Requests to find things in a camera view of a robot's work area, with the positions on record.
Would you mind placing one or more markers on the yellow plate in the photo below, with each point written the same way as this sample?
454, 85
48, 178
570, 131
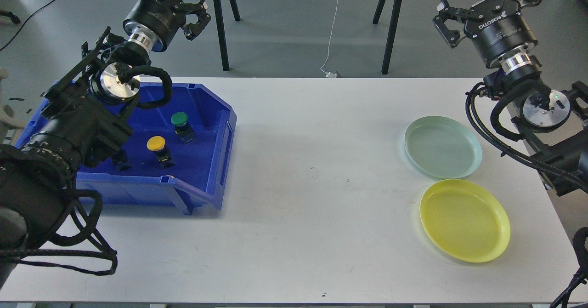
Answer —
465, 221

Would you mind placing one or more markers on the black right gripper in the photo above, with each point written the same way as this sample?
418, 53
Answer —
500, 32

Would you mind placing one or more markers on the black right tripod legs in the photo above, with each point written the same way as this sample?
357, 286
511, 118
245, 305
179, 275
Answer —
392, 30

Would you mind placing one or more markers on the black tripod legs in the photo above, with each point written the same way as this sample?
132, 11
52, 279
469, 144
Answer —
392, 30
220, 26

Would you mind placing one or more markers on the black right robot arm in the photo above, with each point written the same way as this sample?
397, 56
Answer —
540, 127

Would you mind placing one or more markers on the blue plastic bin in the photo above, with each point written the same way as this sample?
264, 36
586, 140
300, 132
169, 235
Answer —
199, 175

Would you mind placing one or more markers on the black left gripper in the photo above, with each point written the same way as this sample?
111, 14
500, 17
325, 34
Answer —
149, 20

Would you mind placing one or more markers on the light green plate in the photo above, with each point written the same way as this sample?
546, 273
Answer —
442, 148

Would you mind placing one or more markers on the black left tripod legs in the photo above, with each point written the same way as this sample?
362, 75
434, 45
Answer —
220, 26

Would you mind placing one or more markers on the yellow push button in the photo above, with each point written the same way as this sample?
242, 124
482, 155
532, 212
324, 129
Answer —
157, 145

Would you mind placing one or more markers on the green push button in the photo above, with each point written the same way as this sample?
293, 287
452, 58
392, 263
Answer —
182, 127

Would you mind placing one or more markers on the green push button switch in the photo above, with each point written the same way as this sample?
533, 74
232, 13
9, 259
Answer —
121, 161

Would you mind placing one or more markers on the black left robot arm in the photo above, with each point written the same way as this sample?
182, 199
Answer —
43, 214

